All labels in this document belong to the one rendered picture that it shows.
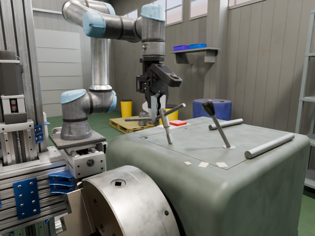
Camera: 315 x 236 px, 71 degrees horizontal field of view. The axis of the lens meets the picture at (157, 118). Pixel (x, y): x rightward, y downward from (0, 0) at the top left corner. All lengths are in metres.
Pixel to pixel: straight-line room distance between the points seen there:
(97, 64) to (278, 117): 3.37
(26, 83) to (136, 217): 0.94
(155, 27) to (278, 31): 3.50
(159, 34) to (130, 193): 0.47
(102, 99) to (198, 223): 0.79
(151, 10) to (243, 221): 0.62
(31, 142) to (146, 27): 0.78
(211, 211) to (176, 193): 0.10
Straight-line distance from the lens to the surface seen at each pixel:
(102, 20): 0.75
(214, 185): 0.50
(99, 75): 1.15
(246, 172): 0.57
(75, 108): 1.11
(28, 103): 1.26
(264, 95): 4.16
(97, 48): 1.14
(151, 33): 0.72
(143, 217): 0.49
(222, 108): 3.72
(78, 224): 0.58
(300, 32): 3.99
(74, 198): 0.59
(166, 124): 0.71
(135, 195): 0.51
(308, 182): 3.32
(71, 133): 1.12
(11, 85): 1.16
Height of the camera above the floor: 1.48
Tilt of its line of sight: 12 degrees down
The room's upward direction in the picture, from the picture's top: straight up
